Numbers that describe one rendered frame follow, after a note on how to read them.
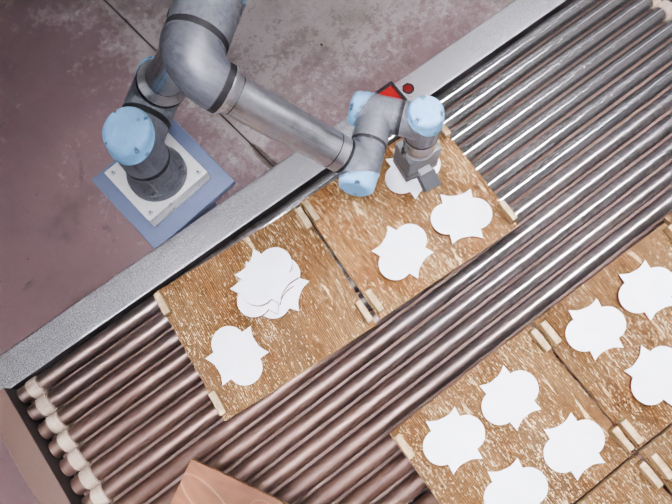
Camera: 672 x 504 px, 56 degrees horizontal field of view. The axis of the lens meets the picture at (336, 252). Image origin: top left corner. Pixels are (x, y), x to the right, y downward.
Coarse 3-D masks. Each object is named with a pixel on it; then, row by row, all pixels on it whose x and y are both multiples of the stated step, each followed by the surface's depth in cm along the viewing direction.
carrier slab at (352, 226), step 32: (384, 160) 158; (448, 160) 158; (320, 192) 156; (384, 192) 156; (448, 192) 155; (480, 192) 155; (320, 224) 154; (352, 224) 154; (384, 224) 154; (416, 224) 154; (512, 224) 153; (352, 256) 152; (448, 256) 151; (384, 288) 150; (416, 288) 150
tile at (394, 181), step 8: (392, 160) 157; (392, 168) 156; (392, 176) 156; (400, 176) 156; (392, 184) 155; (400, 184) 155; (408, 184) 155; (416, 184) 155; (392, 192) 156; (400, 192) 155; (408, 192) 155; (416, 192) 154
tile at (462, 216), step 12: (468, 192) 154; (444, 204) 153; (456, 204) 153; (468, 204) 153; (480, 204) 153; (432, 216) 153; (444, 216) 153; (456, 216) 153; (468, 216) 153; (480, 216) 152; (444, 228) 152; (456, 228) 152; (468, 228) 152; (480, 228) 152; (456, 240) 151
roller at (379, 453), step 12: (384, 444) 142; (396, 444) 142; (360, 456) 143; (372, 456) 142; (384, 456) 142; (348, 468) 142; (360, 468) 141; (372, 468) 142; (336, 480) 141; (348, 480) 141; (360, 480) 142; (324, 492) 140; (336, 492) 140
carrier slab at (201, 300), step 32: (288, 224) 155; (224, 256) 153; (320, 256) 152; (192, 288) 151; (224, 288) 151; (320, 288) 150; (352, 288) 150; (192, 320) 149; (224, 320) 149; (256, 320) 149; (288, 320) 149; (320, 320) 148; (352, 320) 148; (192, 352) 147; (288, 352) 147; (320, 352) 146; (256, 384) 145; (224, 416) 143
